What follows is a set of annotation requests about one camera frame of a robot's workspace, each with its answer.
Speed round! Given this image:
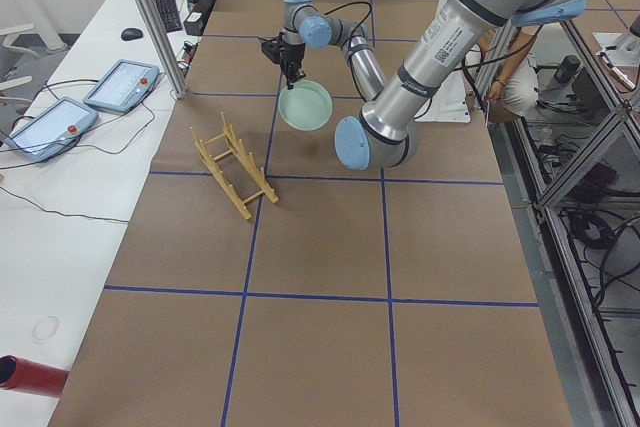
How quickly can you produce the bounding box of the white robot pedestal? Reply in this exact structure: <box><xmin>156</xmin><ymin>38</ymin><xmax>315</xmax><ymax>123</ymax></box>
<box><xmin>404</xmin><ymin>0</ymin><xmax>505</xmax><ymax>123</ymax></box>

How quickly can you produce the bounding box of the wooden dish rack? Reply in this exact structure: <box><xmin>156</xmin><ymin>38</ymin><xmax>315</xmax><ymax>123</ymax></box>
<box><xmin>190</xmin><ymin>112</ymin><xmax>279</xmax><ymax>221</ymax></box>

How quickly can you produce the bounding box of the far teach pendant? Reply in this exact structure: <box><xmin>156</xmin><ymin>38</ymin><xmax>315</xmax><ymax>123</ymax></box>
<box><xmin>83</xmin><ymin>59</ymin><xmax>160</xmax><ymax>113</ymax></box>

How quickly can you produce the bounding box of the near teach pendant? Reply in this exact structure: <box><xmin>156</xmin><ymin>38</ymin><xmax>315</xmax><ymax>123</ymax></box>
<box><xmin>6</xmin><ymin>97</ymin><xmax>98</xmax><ymax>161</ymax></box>

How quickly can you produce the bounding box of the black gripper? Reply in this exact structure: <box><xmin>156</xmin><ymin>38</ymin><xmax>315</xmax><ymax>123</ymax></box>
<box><xmin>279</xmin><ymin>40</ymin><xmax>305</xmax><ymax>90</ymax></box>

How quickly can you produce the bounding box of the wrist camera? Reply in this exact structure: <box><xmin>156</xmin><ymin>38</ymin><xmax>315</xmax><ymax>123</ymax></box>
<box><xmin>259</xmin><ymin>36</ymin><xmax>282</xmax><ymax>65</ymax></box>

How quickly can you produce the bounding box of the red cylinder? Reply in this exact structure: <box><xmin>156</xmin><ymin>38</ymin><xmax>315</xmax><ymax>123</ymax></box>
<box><xmin>1</xmin><ymin>355</ymin><xmax>69</xmax><ymax>398</ymax></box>

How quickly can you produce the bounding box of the black keyboard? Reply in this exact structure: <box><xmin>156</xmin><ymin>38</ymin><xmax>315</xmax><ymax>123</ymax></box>
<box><xmin>153</xmin><ymin>0</ymin><xmax>182</xmax><ymax>33</ymax></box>

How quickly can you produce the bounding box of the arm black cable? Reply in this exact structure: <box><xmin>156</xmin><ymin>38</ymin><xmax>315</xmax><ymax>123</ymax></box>
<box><xmin>319</xmin><ymin>0</ymin><xmax>374</xmax><ymax>103</ymax></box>

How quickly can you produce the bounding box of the aluminium frame post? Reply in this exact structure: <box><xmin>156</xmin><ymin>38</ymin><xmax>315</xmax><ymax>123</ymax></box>
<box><xmin>135</xmin><ymin>0</ymin><xmax>187</xmax><ymax>99</ymax></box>

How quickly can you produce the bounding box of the teach pendant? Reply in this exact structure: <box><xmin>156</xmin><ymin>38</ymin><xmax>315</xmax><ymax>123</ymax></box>
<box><xmin>6</xmin><ymin>97</ymin><xmax>98</xmax><ymax>161</ymax></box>
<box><xmin>83</xmin><ymin>59</ymin><xmax>160</xmax><ymax>113</ymax></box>

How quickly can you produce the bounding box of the black computer mouse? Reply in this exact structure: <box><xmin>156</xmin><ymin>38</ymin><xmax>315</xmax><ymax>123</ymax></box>
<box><xmin>120</xmin><ymin>27</ymin><xmax>144</xmax><ymax>42</ymax></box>

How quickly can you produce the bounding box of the light green plate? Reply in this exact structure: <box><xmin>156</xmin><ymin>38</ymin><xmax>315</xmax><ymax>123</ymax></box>
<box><xmin>278</xmin><ymin>80</ymin><xmax>333</xmax><ymax>131</ymax></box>

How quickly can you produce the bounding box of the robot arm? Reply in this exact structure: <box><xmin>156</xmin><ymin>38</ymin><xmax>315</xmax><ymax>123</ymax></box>
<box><xmin>261</xmin><ymin>0</ymin><xmax>587</xmax><ymax>170</ymax></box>

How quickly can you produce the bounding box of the seated person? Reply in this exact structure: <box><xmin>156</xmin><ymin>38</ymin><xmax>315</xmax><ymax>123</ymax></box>
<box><xmin>485</xmin><ymin>26</ymin><xmax>538</xmax><ymax>124</ymax></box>

